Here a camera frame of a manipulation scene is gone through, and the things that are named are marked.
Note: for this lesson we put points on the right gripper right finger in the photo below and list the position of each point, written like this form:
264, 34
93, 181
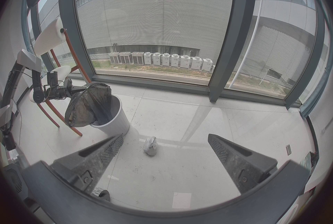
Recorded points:
239, 163

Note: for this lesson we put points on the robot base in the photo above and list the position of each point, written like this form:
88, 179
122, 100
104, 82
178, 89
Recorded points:
14, 178

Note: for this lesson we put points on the white trash bin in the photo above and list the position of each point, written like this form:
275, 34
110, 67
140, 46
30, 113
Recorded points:
118, 119

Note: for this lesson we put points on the crumpled white paper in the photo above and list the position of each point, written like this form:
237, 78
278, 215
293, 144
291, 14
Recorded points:
150, 146

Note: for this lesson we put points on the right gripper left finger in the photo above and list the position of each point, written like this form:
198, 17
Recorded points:
93, 160

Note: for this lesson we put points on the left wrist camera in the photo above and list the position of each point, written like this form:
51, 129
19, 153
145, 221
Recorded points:
52, 78

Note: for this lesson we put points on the black plastic bag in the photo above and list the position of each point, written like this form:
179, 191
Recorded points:
83, 106

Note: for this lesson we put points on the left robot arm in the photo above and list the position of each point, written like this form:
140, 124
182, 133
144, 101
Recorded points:
27, 59

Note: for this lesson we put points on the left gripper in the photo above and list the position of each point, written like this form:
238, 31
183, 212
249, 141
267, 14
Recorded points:
69, 89

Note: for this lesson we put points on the white cushioned wooden chair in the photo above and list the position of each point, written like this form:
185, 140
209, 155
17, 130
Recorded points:
49, 35

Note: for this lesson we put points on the window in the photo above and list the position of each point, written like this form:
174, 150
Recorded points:
70, 22

